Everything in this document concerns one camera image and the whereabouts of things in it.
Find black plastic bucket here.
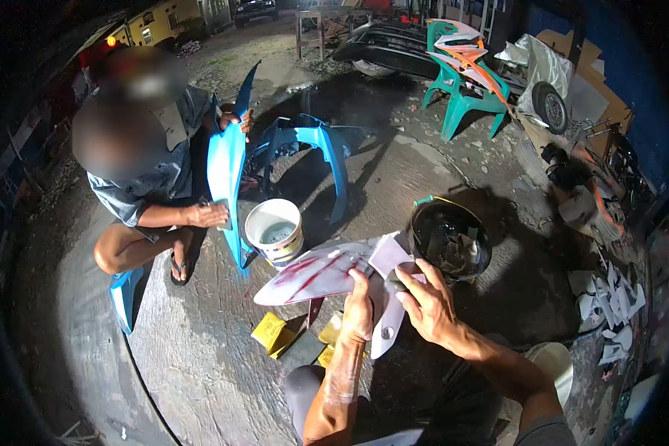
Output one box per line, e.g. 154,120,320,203
411,196,493,284

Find white plastic bucket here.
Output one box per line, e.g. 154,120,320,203
244,198,305,271

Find long blue fairing panel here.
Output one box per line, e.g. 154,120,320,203
207,60,262,271

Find person's right fingers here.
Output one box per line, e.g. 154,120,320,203
418,258,449,291

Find folded yellow sandpaper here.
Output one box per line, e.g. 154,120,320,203
250,311,297,360
317,310,346,369

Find person's legs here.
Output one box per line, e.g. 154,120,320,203
283,333,527,446

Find person's left thumb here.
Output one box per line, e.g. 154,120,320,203
348,268,372,296

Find person's body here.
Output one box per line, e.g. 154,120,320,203
512,415,578,446

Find brown cardboard sheet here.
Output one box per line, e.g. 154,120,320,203
535,28,635,159

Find pile of white panel pieces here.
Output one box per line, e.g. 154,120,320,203
568,248,647,367

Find heap of motorcycle parts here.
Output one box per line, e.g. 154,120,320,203
540,118,647,242

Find green plastic chair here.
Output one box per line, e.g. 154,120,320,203
420,20,511,142

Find parked dark car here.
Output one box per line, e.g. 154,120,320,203
233,0,280,29

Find small black wheel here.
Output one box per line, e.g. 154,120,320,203
532,81,569,136

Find person's left hand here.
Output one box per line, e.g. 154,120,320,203
339,268,375,346

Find black car bumper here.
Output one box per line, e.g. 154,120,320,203
332,21,442,80

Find wooden stool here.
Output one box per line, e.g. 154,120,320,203
295,10,327,61

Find white orange fairing panels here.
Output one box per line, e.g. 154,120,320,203
427,18,515,115

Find person's right thumb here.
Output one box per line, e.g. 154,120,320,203
395,290,421,323

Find white plastic sheet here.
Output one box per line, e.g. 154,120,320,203
494,33,575,115

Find grey red-streaked motorcycle fairing panel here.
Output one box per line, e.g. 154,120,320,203
253,231,426,361

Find person's right hand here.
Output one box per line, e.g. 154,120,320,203
395,258,470,353

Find blue motorcycle front fairing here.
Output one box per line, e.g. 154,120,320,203
250,114,375,225

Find pale sandpaper sheet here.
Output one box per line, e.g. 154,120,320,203
368,233,416,278

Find person's right index finger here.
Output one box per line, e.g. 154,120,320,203
396,262,431,286

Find small blue fairing panel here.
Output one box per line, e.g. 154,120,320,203
109,266,146,336

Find dark grey sandpaper sheet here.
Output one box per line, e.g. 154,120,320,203
279,329,328,373

